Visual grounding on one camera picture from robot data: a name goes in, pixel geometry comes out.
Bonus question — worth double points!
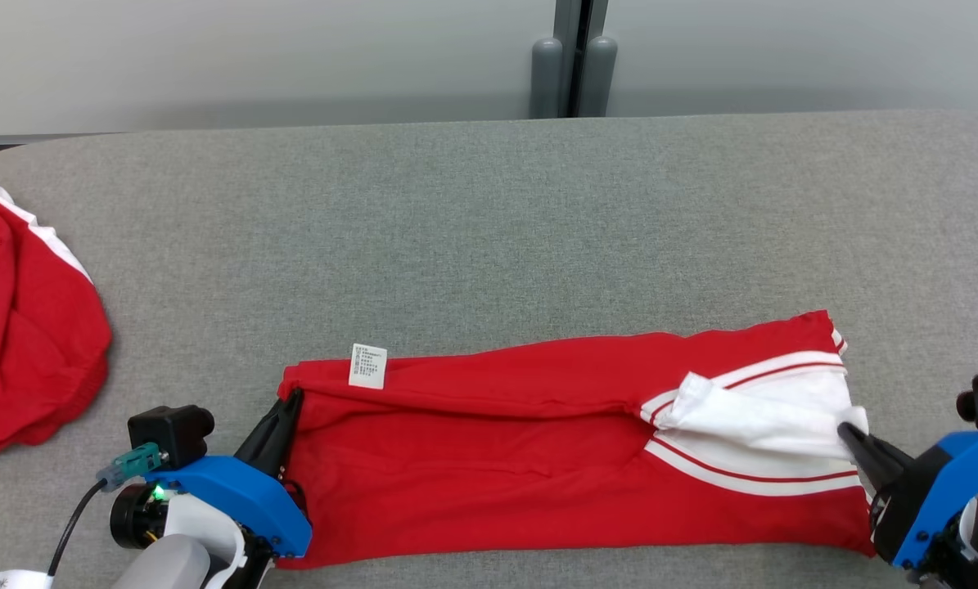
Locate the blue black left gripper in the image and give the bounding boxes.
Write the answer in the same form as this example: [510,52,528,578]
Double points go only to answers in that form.
[110,389,314,589]

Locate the red shorts with care label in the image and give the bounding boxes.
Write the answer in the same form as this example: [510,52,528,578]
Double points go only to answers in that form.
[276,309,878,570]

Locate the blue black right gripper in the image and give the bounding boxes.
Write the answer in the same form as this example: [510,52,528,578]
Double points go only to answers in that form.
[836,422,978,571]

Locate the red shorts with white stripe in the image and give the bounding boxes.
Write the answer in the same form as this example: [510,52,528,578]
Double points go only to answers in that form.
[0,176,115,456]

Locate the grey partition post with gap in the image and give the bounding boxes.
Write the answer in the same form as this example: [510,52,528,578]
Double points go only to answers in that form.
[530,0,619,119]

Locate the black cable with teal plug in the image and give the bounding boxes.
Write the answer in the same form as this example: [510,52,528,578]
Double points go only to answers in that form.
[47,442,164,578]

